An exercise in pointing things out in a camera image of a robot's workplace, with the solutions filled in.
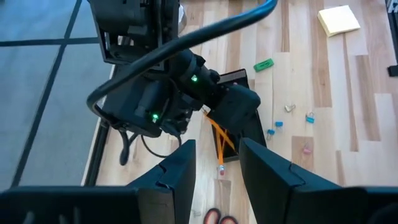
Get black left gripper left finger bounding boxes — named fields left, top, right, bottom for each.
left=126, top=139, right=197, bottom=224

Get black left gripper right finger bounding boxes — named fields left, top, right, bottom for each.
left=239, top=138, right=368, bottom=224

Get orange pencil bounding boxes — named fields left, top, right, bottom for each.
left=203, top=109, right=237, bottom=152
left=216, top=129, right=226, bottom=177
left=217, top=124, right=231, bottom=147

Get black mesh desk organizer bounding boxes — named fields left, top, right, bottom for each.
left=211, top=68, right=267, bottom=163

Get red-handled scissors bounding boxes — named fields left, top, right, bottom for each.
left=203, top=207, right=239, bottom=224

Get small green stapler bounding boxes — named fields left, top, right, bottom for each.
left=253, top=58, right=275, bottom=73

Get yellow sticky note pad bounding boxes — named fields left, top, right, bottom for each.
left=317, top=4, right=361, bottom=38

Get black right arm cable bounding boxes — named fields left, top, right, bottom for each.
left=86, top=0, right=279, bottom=110

